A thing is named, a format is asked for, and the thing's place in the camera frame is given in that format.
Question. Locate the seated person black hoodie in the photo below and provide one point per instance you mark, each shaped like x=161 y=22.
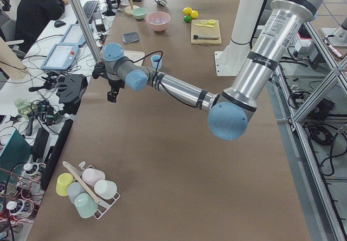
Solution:
x=32 y=18

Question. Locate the black keyboard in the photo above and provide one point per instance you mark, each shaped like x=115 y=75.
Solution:
x=89 y=8

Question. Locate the yellow cup on rack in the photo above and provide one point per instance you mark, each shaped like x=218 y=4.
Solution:
x=63 y=182

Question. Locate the steel muddler rod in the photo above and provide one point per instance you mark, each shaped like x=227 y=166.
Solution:
x=206 y=37

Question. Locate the grey folded cloth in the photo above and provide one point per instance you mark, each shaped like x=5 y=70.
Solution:
x=130 y=37

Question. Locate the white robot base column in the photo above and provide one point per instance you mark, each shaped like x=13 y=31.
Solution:
x=244 y=29

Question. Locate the lemon half slice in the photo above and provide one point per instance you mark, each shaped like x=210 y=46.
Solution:
x=211 y=22

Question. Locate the teach pendant tablet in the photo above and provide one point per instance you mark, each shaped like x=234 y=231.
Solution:
x=61 y=56
x=74 y=35

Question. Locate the white cup on rack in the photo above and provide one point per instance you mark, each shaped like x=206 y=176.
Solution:
x=105 y=189

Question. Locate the wooden cutting board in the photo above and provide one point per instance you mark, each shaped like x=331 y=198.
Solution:
x=195 y=30

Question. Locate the white cup rack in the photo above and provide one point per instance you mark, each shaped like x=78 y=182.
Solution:
x=103 y=205

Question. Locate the pink bowl of ice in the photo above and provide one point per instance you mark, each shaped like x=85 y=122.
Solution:
x=158 y=20

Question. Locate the mint green bowl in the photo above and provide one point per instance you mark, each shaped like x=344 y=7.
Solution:
x=139 y=13

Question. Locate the grey cup on rack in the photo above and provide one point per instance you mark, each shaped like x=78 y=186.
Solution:
x=73 y=190

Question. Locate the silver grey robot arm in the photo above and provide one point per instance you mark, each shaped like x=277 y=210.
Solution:
x=229 y=111

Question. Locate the green lime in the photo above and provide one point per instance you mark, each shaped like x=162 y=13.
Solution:
x=187 y=18

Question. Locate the pink cup on rack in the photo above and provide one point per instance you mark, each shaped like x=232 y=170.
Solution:
x=91 y=176

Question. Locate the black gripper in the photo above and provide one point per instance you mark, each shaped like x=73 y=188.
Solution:
x=113 y=84

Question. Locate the cream rabbit tray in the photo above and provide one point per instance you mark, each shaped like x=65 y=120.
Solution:
x=135 y=56

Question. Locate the mint cup on rack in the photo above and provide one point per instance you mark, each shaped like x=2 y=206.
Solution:
x=85 y=205

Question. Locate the yellow plastic knife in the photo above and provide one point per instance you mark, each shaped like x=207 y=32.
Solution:
x=204 y=25

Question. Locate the aluminium frame post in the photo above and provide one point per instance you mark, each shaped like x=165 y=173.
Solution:
x=84 y=25

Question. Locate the light blue plastic cup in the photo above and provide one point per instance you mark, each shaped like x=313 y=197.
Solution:
x=156 y=61

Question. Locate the yellow lemon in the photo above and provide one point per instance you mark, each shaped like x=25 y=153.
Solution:
x=187 y=11
x=194 y=14

